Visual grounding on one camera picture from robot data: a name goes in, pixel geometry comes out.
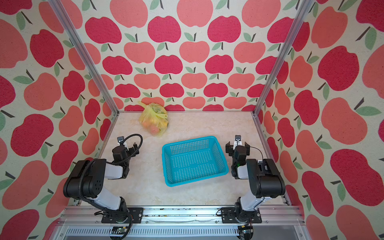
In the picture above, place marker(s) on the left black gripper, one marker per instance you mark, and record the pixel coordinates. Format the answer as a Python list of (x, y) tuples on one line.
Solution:
[(131, 150)]

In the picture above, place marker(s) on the left aluminium frame post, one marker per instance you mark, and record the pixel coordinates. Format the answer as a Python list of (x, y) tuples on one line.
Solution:
[(67, 24)]

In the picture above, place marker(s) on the aluminium frame post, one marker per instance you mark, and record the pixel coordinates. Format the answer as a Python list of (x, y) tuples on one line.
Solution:
[(67, 24), (286, 47)]

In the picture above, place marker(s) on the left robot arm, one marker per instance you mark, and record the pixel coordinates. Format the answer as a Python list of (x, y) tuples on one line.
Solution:
[(86, 181)]

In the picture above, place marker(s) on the right aluminium frame post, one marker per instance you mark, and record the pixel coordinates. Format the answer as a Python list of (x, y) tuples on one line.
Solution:
[(286, 47)]

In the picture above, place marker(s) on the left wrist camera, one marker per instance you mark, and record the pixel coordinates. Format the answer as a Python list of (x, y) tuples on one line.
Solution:
[(120, 139)]

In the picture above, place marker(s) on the yellow plastic bag with fruit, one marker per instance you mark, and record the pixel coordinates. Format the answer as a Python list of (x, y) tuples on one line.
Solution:
[(154, 119)]

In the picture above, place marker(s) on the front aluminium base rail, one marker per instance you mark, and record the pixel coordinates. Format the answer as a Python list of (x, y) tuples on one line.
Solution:
[(272, 222)]

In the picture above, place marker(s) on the turquoise plastic basket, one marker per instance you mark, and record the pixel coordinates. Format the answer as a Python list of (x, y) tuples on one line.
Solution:
[(193, 160)]

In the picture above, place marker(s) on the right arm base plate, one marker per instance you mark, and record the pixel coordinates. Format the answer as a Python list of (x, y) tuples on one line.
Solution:
[(233, 216)]

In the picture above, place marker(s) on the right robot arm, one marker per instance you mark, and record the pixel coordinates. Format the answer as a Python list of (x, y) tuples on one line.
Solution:
[(265, 183)]

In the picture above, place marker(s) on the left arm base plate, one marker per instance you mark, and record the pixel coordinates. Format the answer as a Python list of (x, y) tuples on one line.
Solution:
[(121, 215)]

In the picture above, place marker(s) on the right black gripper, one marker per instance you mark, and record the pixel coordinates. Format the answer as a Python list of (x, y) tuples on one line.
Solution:
[(230, 150)]

